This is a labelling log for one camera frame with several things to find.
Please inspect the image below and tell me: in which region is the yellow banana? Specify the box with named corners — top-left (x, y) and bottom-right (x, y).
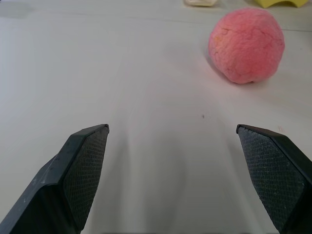
top-left (253, 0), bottom-right (310, 8)

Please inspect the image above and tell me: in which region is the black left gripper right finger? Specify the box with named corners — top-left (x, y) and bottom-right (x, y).
top-left (235, 124), bottom-right (312, 234)

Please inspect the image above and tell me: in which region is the pink peach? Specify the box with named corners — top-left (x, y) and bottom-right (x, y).
top-left (208, 8), bottom-right (286, 85)

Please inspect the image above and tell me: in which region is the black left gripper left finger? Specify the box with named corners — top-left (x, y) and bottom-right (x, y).
top-left (0, 123), bottom-right (110, 234)

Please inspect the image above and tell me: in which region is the cream white object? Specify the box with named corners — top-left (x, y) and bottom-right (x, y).
top-left (184, 0), bottom-right (217, 7)

